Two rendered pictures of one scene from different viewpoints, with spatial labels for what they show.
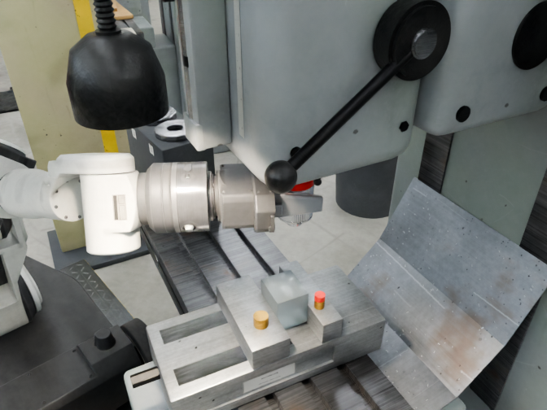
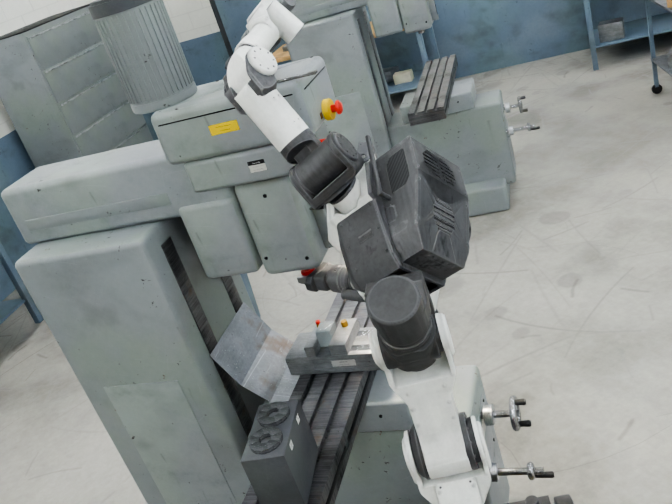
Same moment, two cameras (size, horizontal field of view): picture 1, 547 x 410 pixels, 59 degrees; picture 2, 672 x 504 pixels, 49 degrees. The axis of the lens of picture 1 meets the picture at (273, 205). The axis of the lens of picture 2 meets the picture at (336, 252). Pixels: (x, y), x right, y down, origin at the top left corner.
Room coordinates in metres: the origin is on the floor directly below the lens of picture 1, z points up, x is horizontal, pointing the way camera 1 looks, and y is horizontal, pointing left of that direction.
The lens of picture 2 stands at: (1.80, 1.68, 2.29)
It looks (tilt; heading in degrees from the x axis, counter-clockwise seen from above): 25 degrees down; 230
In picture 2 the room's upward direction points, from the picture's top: 19 degrees counter-clockwise
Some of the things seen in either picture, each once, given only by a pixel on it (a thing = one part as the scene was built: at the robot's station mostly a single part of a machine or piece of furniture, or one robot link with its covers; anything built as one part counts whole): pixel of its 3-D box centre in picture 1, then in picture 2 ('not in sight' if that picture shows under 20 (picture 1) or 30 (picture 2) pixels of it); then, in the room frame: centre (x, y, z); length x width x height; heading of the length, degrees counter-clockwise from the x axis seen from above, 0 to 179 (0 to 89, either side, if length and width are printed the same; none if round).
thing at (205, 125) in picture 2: not in sight; (245, 110); (0.54, -0.04, 1.81); 0.47 x 0.26 x 0.16; 117
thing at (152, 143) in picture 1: (170, 159); (281, 453); (1.02, 0.24, 1.03); 0.22 x 0.12 x 0.20; 35
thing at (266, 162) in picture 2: not in sight; (252, 153); (0.55, -0.07, 1.68); 0.34 x 0.24 x 0.10; 117
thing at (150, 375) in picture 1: (145, 377); not in sight; (0.46, 0.19, 0.97); 0.04 x 0.02 x 0.02; 115
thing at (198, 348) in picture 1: (266, 329); (340, 345); (0.54, 0.01, 0.98); 0.35 x 0.15 x 0.11; 115
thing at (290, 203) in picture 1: (297, 206); not in sight; (0.50, -0.03, 1.24); 0.06 x 0.02 x 0.03; 96
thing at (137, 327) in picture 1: (144, 354); not in sight; (0.89, 0.35, 0.50); 0.20 x 0.05 x 0.20; 41
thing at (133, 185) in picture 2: not in sight; (128, 185); (0.76, -0.47, 1.66); 0.80 x 0.23 x 0.20; 117
